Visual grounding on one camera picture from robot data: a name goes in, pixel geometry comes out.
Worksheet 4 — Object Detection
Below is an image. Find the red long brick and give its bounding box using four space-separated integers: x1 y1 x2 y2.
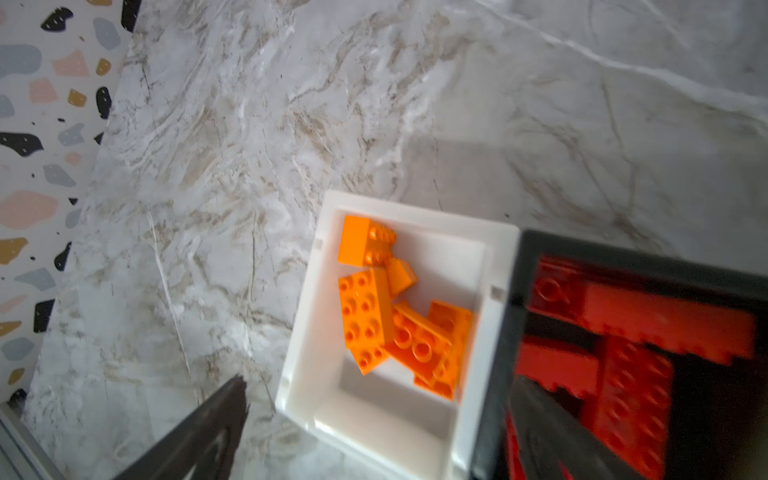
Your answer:
578 283 757 365
580 337 674 479

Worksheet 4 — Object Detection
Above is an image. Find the orange brick vertical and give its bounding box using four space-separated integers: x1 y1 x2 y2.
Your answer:
338 215 397 268

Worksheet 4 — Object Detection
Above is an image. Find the red square brick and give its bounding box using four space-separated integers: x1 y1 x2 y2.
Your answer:
514 336 599 399

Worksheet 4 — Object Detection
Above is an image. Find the aluminium rail base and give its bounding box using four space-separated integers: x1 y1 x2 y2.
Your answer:
0 403 64 480

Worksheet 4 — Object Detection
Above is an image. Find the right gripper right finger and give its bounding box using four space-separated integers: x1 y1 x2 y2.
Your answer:
510 377 642 479

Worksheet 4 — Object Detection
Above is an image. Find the black middle bin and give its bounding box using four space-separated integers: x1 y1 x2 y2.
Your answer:
480 230 767 479

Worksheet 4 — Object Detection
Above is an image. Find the orange long brick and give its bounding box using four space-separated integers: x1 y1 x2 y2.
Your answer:
384 300 449 376

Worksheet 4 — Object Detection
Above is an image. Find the orange square brick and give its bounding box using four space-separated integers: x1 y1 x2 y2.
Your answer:
385 258 418 298
413 300 473 400

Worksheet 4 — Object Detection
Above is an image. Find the left white bin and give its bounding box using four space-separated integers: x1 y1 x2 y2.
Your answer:
276 191 520 479

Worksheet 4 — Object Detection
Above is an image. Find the red long brick bottom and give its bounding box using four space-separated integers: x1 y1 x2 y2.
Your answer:
578 283 757 365

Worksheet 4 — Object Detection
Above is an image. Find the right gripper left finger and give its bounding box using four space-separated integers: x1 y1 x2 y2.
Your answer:
117 375 248 479

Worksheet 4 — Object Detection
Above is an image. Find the orange brick horizontal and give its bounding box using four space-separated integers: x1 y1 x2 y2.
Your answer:
338 268 395 375

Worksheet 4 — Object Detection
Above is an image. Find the red brick top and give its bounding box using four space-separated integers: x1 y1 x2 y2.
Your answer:
527 257 591 324

